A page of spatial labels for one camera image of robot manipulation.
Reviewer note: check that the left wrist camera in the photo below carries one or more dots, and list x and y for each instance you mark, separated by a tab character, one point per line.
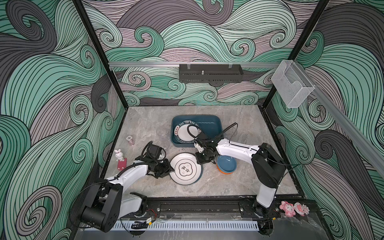
155	152

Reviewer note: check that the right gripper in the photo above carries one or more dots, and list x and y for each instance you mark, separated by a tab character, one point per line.
199	161

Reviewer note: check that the aluminium rail right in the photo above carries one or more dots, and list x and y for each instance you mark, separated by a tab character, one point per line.
346	112

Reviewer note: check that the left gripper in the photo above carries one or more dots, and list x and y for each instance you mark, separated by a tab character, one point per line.
167	170

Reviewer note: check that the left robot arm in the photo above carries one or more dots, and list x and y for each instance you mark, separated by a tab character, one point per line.
103	205

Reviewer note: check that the black frame post left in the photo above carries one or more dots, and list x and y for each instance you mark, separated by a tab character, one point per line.
95	41

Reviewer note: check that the pink checkered small cup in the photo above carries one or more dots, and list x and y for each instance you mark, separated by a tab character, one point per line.
130	140

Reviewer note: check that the green rim hao wei plate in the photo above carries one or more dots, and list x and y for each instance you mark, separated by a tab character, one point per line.
186	131

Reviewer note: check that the blue bowl on stack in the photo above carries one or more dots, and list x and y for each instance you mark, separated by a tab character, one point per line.
226	163

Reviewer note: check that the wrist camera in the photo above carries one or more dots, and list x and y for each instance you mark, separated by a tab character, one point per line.
202	139
155	152

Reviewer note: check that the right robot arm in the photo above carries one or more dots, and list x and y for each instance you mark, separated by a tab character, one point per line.
267	164

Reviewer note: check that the white rabbit figurine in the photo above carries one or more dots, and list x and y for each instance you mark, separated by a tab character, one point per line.
119	155

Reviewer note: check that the black wall shelf tray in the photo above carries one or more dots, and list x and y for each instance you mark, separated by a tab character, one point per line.
210	73

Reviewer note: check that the white slotted cable duct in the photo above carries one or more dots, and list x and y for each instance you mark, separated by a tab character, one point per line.
179	225

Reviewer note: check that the orange bowl under stack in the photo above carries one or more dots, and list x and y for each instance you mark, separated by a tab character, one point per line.
224	172

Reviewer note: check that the pink white plush toy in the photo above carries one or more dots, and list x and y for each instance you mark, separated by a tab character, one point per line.
301	209

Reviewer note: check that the white plate cloud emblem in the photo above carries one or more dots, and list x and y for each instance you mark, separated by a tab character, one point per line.
186	169

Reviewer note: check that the clear cup far left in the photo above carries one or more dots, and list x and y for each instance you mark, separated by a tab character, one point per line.
163	132

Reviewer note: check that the teal plastic bin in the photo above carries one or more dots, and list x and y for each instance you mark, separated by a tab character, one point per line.
211	125

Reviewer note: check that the black frame post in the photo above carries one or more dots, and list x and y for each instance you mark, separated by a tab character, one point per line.
95	41
309	27

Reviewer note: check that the black frame post right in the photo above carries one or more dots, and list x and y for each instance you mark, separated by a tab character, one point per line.
309	27

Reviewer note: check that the aluminium rail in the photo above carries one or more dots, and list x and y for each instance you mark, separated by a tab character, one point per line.
346	112
166	64

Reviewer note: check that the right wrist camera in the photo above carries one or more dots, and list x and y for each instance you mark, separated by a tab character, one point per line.
202	139

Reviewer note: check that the clear acrylic wall holder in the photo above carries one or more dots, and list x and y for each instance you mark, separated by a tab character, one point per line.
292	83

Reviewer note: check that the aluminium rail back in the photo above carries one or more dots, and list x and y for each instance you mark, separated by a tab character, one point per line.
166	64

